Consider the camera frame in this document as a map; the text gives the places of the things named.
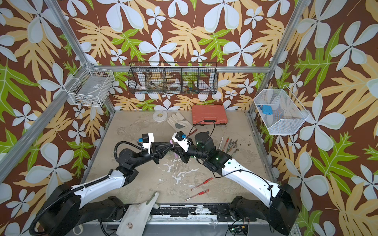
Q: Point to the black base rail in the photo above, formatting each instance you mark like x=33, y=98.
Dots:
x=218, y=213

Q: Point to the aluminium frame post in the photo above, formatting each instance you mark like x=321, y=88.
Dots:
x=73, y=41
x=288, y=33

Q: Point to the white tape roll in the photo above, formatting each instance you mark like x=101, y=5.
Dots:
x=160, y=116

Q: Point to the dark green pen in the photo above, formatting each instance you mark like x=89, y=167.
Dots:
x=229, y=146

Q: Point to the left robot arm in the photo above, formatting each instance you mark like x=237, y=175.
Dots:
x=69, y=207

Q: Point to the black wire basket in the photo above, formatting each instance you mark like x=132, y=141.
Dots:
x=173, y=77

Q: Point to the red plastic tool case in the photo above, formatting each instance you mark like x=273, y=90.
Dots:
x=209, y=114

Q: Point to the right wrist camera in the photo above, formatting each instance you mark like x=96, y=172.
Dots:
x=181, y=139

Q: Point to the aluminium frame post right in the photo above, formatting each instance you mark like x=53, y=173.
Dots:
x=288, y=33

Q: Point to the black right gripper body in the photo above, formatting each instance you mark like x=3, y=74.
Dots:
x=194, y=152

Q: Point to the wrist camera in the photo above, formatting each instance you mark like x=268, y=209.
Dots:
x=181, y=139
x=146, y=141

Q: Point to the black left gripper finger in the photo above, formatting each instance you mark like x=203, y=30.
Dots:
x=161, y=146
x=162, y=151

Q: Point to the aluminium frame post left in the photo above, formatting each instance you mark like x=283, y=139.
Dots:
x=73, y=41

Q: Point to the blue object in basket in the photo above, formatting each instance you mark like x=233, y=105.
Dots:
x=266, y=109

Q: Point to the white wire basket right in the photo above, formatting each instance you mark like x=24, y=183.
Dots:
x=289, y=114

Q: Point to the white wire basket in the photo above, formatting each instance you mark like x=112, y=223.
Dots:
x=289, y=114
x=90, y=86

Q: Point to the white green glove front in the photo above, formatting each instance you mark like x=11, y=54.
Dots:
x=134, y=221

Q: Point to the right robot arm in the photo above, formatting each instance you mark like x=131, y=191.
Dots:
x=276, y=204

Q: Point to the red gel pen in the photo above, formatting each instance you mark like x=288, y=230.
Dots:
x=198, y=194
x=201, y=184
x=225, y=145

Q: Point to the white wire basket left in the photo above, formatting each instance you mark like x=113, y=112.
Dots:
x=90, y=86

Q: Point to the beige work glove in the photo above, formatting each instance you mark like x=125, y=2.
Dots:
x=179, y=123

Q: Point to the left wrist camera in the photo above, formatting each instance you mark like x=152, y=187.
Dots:
x=146, y=141

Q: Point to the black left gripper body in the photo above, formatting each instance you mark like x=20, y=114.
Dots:
x=153, y=156

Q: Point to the pink pen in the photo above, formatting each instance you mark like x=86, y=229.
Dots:
x=173, y=149

